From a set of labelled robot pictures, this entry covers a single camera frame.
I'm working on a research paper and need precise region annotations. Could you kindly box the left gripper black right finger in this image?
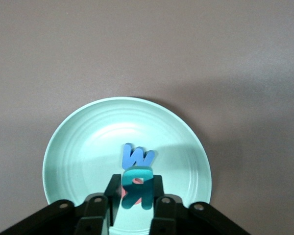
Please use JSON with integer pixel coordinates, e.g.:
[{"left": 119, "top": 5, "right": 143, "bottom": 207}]
[{"left": 149, "top": 175, "right": 250, "bottom": 235}]

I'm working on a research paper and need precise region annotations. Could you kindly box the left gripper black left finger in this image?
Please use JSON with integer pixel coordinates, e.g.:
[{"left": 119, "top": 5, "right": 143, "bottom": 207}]
[{"left": 0, "top": 173, "right": 122, "bottom": 235}]

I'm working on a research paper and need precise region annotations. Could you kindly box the teal foam letter R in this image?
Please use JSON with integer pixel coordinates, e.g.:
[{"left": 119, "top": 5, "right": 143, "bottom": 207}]
[{"left": 121, "top": 166, "right": 154, "bottom": 211}]

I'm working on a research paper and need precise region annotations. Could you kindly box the blue foam capital W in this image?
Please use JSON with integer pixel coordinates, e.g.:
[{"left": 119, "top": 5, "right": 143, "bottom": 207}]
[{"left": 122, "top": 143, "right": 155, "bottom": 171}]

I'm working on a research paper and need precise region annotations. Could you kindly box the pale green round plate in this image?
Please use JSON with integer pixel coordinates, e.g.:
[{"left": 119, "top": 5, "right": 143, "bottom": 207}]
[{"left": 42, "top": 96, "right": 213, "bottom": 235}]

